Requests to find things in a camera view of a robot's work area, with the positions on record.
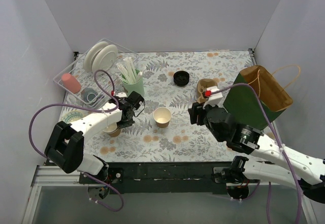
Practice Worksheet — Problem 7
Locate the brown paper coffee cup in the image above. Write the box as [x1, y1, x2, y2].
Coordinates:
[153, 107, 172, 128]

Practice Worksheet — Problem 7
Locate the aluminium frame rail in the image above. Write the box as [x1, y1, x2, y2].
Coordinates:
[22, 166, 80, 223]

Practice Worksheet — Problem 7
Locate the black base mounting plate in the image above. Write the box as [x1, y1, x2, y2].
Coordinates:
[78, 162, 257, 195]

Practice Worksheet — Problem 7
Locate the floral patterned table mat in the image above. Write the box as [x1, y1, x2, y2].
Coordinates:
[52, 50, 281, 163]

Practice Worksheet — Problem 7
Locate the white plate rear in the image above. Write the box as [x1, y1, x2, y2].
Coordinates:
[83, 41, 109, 72]

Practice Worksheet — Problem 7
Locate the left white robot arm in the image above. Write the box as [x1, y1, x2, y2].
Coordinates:
[44, 91, 145, 183]

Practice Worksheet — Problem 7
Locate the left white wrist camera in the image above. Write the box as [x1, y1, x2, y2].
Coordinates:
[112, 91, 127, 100]

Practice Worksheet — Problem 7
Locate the green brown paper bag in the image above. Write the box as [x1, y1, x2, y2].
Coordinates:
[223, 65, 301, 130]

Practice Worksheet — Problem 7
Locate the white wrapped straws bundle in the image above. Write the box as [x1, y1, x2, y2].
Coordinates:
[116, 57, 146, 85]

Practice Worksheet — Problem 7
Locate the black coffee lid stack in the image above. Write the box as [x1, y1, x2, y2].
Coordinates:
[173, 71, 189, 87]

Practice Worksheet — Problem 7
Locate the green straw holder cup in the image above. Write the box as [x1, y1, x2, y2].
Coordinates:
[121, 69, 145, 97]

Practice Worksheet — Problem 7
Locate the yellow blue patterned bowl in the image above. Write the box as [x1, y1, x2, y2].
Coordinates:
[61, 110, 85, 124]

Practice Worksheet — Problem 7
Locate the white plate front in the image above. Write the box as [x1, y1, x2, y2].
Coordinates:
[92, 44, 118, 73]

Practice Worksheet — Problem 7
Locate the grey blue small bowl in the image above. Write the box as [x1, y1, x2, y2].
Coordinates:
[81, 87, 98, 103]

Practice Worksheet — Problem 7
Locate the brown cardboard cup carrier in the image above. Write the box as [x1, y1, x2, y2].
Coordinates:
[197, 79, 217, 103]

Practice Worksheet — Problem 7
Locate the white plate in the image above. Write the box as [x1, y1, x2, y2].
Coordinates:
[92, 44, 118, 73]
[83, 41, 109, 72]

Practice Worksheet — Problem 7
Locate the clear plastic dish rack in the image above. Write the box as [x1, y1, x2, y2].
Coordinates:
[53, 39, 140, 109]

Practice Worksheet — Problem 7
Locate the pink plastic cup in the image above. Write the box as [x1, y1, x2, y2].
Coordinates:
[61, 73, 81, 93]

